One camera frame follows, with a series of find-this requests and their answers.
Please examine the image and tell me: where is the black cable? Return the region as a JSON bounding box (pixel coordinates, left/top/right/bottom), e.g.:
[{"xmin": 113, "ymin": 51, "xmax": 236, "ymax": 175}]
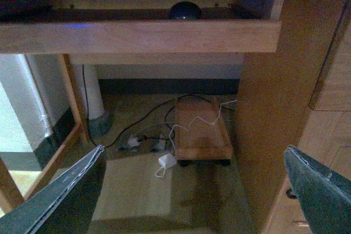
[{"xmin": 81, "ymin": 64, "xmax": 236, "ymax": 149}]

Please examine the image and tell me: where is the wooden desk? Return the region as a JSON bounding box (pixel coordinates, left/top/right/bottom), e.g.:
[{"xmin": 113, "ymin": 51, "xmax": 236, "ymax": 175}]
[{"xmin": 0, "ymin": 0, "xmax": 351, "ymax": 234}]

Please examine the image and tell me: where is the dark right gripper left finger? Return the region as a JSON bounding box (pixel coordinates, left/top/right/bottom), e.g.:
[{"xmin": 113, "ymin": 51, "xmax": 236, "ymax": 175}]
[{"xmin": 1, "ymin": 145, "xmax": 106, "ymax": 233}]

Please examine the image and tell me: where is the white plug on floor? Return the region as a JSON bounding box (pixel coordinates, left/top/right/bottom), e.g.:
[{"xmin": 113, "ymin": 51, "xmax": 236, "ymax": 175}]
[{"xmin": 127, "ymin": 135, "xmax": 140, "ymax": 149}]

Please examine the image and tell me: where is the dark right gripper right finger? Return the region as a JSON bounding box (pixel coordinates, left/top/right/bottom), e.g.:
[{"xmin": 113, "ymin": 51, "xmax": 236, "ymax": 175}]
[{"xmin": 284, "ymin": 146, "xmax": 350, "ymax": 233}]

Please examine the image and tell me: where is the white pipe with base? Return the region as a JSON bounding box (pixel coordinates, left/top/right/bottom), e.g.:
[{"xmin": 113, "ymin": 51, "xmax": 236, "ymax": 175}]
[{"xmin": 81, "ymin": 65, "xmax": 112, "ymax": 138}]

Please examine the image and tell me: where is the dark grey computer mouse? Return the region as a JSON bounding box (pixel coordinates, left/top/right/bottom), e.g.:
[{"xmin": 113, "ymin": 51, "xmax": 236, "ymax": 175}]
[{"xmin": 168, "ymin": 1, "xmax": 202, "ymax": 20}]

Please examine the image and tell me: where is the white cable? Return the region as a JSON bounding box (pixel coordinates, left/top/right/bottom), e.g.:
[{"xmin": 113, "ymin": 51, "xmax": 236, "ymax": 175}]
[{"xmin": 154, "ymin": 99, "xmax": 237, "ymax": 179}]

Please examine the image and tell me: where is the wooden keyboard drawer tray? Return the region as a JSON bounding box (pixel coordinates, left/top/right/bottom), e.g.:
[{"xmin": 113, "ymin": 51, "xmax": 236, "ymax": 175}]
[{"xmin": 1, "ymin": 0, "xmax": 282, "ymax": 54}]

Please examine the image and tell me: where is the wooden rolling stand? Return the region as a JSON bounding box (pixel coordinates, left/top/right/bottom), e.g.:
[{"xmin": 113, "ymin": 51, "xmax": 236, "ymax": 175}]
[{"xmin": 171, "ymin": 98, "xmax": 233, "ymax": 167}]

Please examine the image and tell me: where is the white power adapter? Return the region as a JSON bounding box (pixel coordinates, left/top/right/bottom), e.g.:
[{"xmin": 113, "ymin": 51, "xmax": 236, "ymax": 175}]
[{"xmin": 158, "ymin": 153, "xmax": 177, "ymax": 169}]

